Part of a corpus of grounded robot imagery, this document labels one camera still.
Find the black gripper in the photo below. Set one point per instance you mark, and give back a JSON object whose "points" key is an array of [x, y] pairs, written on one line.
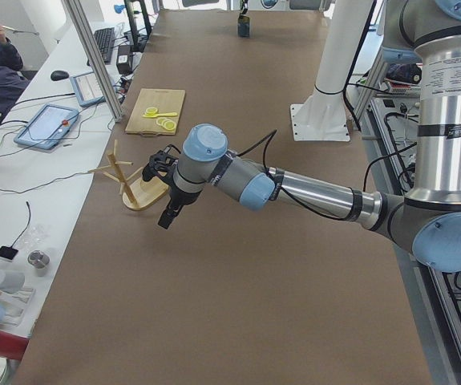
{"points": [[179, 196]]}

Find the blue mug yellow inside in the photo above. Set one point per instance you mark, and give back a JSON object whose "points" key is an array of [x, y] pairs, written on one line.
{"points": [[243, 26]]}

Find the wooden cup storage rack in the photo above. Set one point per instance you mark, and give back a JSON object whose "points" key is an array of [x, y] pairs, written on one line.
{"points": [[137, 194]]}

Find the small metal cup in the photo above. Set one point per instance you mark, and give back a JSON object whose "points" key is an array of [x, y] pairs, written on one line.
{"points": [[39, 261]]}

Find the grey cup lying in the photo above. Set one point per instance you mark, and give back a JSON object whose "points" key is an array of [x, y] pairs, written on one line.
{"points": [[11, 281]]}

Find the lemon slice toy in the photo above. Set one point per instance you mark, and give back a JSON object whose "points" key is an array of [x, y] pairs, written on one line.
{"points": [[169, 125], [160, 120], [151, 111]]}

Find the yellow plastic knife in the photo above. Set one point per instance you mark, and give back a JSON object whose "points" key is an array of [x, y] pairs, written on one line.
{"points": [[163, 114]]}

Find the wooden cutting board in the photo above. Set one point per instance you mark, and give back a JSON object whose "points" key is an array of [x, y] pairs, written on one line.
{"points": [[166, 100]]}

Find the blue-cased tablet near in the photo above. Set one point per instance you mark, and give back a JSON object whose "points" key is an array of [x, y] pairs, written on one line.
{"points": [[48, 127]]}

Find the blue-cased tablet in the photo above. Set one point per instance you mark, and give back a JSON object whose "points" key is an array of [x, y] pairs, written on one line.
{"points": [[87, 89], [48, 127]]}

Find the blue-cased tablet far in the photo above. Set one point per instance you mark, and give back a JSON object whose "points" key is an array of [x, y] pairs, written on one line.
{"points": [[87, 89]]}

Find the black power adapter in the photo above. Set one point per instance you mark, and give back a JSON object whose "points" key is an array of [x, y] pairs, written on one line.
{"points": [[124, 59]]}

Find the small black square device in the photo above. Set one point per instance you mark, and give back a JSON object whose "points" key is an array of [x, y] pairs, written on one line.
{"points": [[8, 252]]}

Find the black computer mouse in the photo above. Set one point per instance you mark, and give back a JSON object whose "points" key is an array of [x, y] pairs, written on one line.
{"points": [[59, 75]]}

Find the black keyboard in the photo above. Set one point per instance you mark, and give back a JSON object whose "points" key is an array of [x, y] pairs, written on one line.
{"points": [[104, 39]]}

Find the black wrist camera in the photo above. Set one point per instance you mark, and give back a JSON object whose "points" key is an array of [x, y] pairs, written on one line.
{"points": [[162, 165]]}

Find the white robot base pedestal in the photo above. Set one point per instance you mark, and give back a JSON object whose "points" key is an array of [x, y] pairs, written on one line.
{"points": [[322, 117]]}

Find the aluminium frame post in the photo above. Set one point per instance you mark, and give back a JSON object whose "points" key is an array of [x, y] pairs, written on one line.
{"points": [[83, 28]]}

